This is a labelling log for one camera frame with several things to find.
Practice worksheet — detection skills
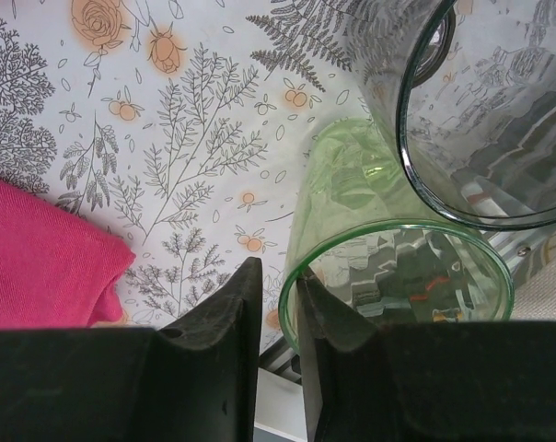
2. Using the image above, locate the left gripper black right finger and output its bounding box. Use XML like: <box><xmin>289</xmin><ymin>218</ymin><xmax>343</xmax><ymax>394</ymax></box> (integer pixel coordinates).
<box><xmin>297</xmin><ymin>274</ymin><xmax>556</xmax><ymax>442</ymax></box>

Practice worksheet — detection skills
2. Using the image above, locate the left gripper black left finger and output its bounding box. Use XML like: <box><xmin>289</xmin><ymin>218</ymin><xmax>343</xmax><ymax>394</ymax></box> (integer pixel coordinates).
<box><xmin>0</xmin><ymin>256</ymin><xmax>264</xmax><ymax>442</ymax></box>

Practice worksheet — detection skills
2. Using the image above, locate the tall green glass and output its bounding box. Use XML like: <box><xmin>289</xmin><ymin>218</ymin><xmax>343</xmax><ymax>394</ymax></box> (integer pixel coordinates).
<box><xmin>279</xmin><ymin>117</ymin><xmax>515</xmax><ymax>367</ymax></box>

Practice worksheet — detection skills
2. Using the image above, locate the tall dark grey glass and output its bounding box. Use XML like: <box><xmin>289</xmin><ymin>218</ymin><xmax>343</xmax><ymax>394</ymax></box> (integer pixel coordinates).
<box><xmin>358</xmin><ymin>0</ymin><xmax>556</xmax><ymax>232</ymax></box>

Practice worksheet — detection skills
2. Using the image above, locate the magenta cloth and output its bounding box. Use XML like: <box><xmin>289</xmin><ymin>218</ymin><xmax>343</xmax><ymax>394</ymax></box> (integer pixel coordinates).
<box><xmin>0</xmin><ymin>172</ymin><xmax>137</xmax><ymax>331</ymax></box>

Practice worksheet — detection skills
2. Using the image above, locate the floral tablecloth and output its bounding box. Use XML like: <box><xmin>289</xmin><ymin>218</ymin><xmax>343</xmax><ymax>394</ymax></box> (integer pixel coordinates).
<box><xmin>0</xmin><ymin>0</ymin><xmax>556</xmax><ymax>365</ymax></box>

